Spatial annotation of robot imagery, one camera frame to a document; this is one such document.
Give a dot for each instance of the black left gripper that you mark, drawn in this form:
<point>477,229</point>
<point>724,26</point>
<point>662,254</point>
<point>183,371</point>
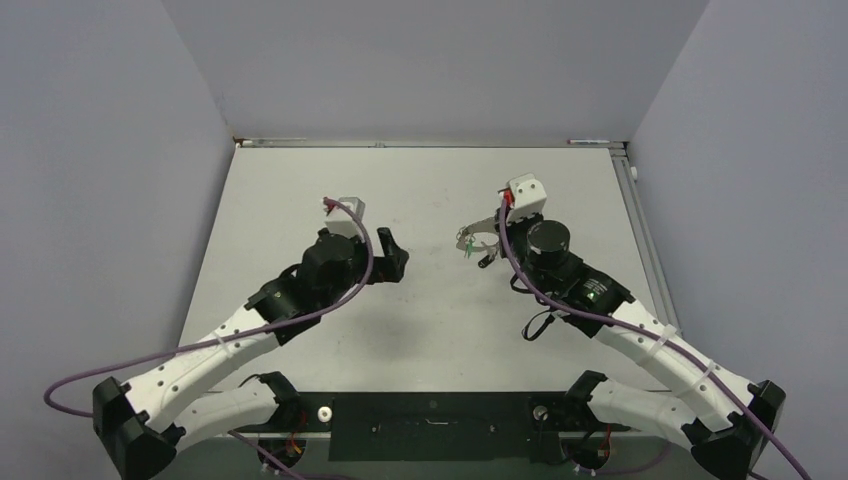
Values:
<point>388,268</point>

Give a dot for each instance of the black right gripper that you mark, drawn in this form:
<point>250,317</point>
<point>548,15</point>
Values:
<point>510,227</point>

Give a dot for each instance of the large steel carabiner keyring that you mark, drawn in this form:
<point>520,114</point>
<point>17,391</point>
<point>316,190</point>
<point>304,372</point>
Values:
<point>486,241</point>

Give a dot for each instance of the key with black tag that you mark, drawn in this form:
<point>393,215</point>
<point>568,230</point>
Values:
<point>487,260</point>

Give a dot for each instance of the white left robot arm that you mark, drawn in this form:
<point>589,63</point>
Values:
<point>145,421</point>

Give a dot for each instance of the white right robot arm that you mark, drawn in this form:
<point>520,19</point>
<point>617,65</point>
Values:
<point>724,420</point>

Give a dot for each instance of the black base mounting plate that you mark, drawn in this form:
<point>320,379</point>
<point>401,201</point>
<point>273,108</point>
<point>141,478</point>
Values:
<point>428,426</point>

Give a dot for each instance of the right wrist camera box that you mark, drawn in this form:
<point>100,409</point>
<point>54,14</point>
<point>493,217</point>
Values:
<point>526,198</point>

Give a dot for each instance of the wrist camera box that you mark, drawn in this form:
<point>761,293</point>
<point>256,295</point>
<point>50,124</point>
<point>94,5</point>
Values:
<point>337,219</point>
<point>526,198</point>

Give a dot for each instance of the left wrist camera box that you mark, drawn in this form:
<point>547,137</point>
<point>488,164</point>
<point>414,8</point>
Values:
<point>337,219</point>

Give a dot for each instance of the aluminium right side rail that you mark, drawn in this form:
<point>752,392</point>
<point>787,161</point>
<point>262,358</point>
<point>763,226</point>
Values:
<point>626,175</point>

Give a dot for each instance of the aluminium rail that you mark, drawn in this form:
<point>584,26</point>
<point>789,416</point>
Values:
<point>626,175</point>
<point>373,143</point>

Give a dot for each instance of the aluminium back rail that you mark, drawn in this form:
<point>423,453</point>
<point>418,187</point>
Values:
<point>373,143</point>

